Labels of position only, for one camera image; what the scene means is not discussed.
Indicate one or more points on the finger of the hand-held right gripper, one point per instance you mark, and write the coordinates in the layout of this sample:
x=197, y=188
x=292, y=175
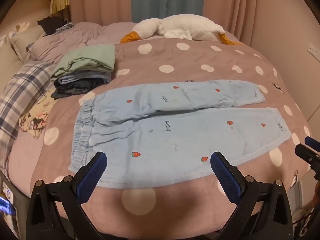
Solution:
x=313, y=143
x=308, y=158

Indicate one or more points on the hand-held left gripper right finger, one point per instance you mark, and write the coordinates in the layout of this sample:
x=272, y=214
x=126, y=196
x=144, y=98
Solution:
x=225, y=177

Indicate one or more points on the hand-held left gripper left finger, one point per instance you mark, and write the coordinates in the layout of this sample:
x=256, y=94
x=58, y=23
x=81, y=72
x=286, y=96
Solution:
x=92, y=177

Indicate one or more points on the light blue strawberry pants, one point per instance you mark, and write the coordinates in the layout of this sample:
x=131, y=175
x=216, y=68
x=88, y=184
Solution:
x=175, y=135

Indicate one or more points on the pink bed sheet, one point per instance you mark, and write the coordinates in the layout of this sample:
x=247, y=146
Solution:
x=25, y=155

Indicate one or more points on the yellow cartoon printed cloth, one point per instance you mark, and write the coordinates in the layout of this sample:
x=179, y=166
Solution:
x=37, y=120

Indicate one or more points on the grey appliance with blue display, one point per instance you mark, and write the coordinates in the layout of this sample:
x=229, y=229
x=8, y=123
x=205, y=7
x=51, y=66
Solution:
x=7, y=200

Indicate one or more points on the dark folded jeans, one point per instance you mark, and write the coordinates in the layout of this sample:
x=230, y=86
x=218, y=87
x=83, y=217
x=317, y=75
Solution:
x=75, y=87

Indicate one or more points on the blue striped folded garment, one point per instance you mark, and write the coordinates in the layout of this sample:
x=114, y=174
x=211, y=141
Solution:
x=80, y=77

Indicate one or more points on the blue plaid pillow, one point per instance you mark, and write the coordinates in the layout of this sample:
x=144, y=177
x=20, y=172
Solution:
x=25, y=87

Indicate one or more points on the green folded garment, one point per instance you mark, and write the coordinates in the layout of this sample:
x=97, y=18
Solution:
x=87, y=57

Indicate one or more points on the pink polka dot blanket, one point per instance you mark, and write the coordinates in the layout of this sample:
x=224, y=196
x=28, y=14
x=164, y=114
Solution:
x=190, y=62

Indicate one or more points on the pink crumpled duvet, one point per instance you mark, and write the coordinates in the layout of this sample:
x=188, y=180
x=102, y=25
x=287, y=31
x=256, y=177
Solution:
x=82, y=36

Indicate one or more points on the beige padded headboard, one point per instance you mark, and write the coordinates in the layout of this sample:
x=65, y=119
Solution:
x=6, y=60

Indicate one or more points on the blue checked shirt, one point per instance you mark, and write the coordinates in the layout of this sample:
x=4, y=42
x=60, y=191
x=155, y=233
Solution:
x=65, y=27

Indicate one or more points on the beige pillow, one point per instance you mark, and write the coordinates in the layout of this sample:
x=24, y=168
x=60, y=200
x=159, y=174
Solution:
x=23, y=41

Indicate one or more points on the white goose plush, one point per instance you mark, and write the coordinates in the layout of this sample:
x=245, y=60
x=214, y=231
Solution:
x=190, y=23

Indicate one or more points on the black cloth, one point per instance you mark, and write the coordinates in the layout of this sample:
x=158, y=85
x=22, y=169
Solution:
x=51, y=23

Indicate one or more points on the pink curtain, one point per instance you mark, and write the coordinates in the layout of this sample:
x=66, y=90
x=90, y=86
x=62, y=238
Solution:
x=100, y=2
x=230, y=5

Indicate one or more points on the white and black plush toy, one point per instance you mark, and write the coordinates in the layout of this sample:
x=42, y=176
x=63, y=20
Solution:
x=6, y=37

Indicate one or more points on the beige plush toy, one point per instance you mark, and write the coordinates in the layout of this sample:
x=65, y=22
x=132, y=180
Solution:
x=22, y=26

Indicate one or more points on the white wall socket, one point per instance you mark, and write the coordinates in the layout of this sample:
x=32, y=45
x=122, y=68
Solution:
x=314, y=52

